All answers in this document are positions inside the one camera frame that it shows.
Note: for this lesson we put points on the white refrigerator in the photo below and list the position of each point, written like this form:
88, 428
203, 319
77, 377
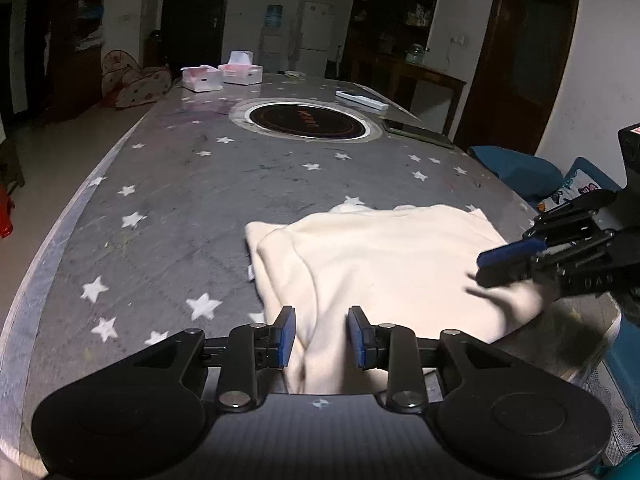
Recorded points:
316, 35

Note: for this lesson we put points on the round built-in induction cooker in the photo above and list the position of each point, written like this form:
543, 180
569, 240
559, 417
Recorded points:
305, 120

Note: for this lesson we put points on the person's teal jacket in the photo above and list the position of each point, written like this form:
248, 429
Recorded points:
622, 472

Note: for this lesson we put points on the grey star-printed tablecloth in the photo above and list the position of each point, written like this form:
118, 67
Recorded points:
200, 185

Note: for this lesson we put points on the blue cushion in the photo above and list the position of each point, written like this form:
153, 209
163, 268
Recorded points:
520, 172

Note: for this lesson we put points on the glass jar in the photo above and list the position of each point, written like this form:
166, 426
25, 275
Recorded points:
415, 54

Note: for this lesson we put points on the open pink white box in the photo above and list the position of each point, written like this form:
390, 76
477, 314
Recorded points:
201, 80

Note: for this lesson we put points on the blue water bottle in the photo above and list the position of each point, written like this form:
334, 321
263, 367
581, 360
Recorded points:
273, 16

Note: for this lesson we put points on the pink dotted folding hamper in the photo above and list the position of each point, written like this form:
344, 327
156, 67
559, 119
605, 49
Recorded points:
137, 87

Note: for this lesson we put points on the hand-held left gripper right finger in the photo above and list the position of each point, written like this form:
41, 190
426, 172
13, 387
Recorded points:
357, 340

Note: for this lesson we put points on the black smartphone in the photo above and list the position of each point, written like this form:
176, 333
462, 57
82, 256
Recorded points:
417, 132

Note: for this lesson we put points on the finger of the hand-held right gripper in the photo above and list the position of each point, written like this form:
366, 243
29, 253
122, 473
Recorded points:
510, 255
570, 212

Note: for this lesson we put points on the wooden side table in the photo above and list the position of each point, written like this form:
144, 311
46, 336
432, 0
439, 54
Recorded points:
425, 85

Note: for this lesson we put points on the dark open bookshelf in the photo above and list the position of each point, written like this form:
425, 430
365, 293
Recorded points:
77, 35

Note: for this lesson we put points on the white wall socket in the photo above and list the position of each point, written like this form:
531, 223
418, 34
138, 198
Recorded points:
457, 39

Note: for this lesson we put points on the white water dispenser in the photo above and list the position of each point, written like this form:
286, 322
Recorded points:
271, 52

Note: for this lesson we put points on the brown wooden door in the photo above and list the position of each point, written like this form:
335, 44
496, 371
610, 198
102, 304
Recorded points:
520, 60

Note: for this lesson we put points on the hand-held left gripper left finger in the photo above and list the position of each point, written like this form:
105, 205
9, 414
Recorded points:
286, 337

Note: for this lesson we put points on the wooden shelf cabinet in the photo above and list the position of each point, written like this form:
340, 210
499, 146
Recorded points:
395, 10

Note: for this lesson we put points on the dark door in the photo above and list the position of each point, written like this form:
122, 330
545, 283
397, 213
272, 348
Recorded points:
195, 20

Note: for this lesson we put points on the pink white tissue box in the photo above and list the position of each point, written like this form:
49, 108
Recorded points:
241, 72

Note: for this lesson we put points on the white remote control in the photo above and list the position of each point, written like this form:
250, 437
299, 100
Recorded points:
361, 100

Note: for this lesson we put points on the cream sweater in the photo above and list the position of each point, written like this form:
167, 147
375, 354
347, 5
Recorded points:
380, 270

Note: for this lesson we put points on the printed cushion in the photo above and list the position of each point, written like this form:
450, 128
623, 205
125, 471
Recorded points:
570, 192

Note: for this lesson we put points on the red plastic stool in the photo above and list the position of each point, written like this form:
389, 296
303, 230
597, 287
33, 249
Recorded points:
5, 210

